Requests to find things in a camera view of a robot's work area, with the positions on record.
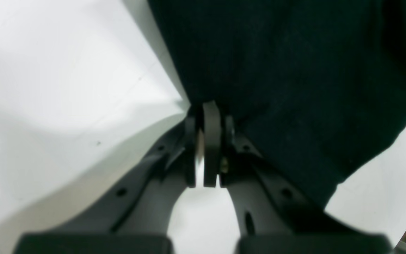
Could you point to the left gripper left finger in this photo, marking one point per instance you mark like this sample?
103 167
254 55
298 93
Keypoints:
133 216

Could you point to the black graphic t-shirt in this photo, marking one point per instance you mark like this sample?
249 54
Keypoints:
318 86

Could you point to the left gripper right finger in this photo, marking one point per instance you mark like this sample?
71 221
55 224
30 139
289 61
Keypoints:
274 216

